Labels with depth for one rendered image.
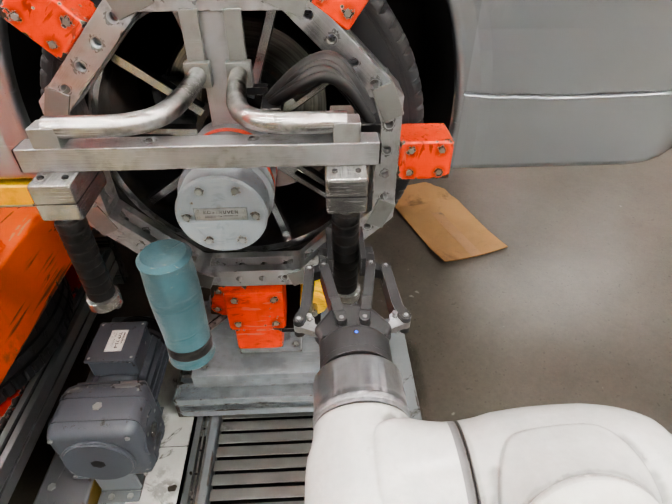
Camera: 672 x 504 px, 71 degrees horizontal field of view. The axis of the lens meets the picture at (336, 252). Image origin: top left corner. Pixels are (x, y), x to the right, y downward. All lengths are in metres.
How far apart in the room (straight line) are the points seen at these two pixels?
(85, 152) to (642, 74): 0.93
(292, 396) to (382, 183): 0.67
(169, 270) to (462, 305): 1.21
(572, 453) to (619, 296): 1.67
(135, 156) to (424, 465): 0.45
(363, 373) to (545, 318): 1.43
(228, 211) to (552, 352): 1.29
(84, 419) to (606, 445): 0.91
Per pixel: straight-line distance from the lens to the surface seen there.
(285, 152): 0.57
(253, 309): 0.99
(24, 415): 1.33
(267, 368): 1.27
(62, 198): 0.63
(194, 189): 0.66
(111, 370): 1.15
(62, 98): 0.83
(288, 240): 0.99
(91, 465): 1.13
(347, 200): 0.57
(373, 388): 0.44
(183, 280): 0.82
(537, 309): 1.85
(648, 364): 1.84
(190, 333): 0.90
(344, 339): 0.48
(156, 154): 0.60
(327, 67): 0.61
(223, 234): 0.70
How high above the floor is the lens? 1.23
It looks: 39 degrees down
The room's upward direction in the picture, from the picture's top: straight up
